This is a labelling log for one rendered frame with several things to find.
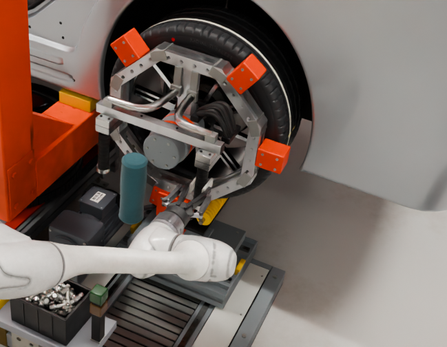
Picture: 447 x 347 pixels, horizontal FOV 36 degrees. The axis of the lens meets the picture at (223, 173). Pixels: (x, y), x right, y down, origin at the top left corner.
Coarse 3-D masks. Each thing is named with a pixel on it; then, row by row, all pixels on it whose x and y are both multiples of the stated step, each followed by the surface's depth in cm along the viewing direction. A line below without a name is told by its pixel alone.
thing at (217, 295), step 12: (144, 216) 294; (132, 228) 285; (252, 240) 290; (240, 252) 283; (252, 252) 286; (240, 264) 275; (156, 276) 272; (168, 276) 269; (240, 276) 279; (180, 288) 270; (192, 288) 267; (204, 288) 265; (216, 288) 268; (228, 288) 265; (204, 300) 268; (216, 300) 265
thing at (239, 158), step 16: (160, 64) 252; (144, 80) 243; (144, 96) 238; (160, 96) 236; (176, 96) 233; (208, 96) 227; (160, 112) 258; (208, 128) 239; (192, 160) 254; (224, 160) 239; (240, 160) 245; (192, 176) 246; (208, 176) 245; (224, 176) 240
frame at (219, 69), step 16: (160, 48) 213; (176, 48) 215; (144, 64) 218; (176, 64) 213; (192, 64) 211; (208, 64) 209; (224, 64) 210; (112, 80) 226; (128, 80) 224; (224, 80) 209; (128, 96) 234; (240, 96) 210; (240, 112) 213; (256, 112) 216; (128, 128) 242; (256, 128) 213; (128, 144) 239; (256, 144) 217; (160, 176) 245; (176, 176) 244; (240, 176) 226; (192, 192) 238; (224, 192) 233
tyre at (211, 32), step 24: (168, 24) 220; (192, 24) 217; (240, 24) 223; (192, 48) 217; (216, 48) 214; (240, 48) 213; (264, 48) 221; (288, 72) 226; (264, 96) 216; (288, 96) 224; (288, 120) 225; (288, 144) 234; (240, 192) 241
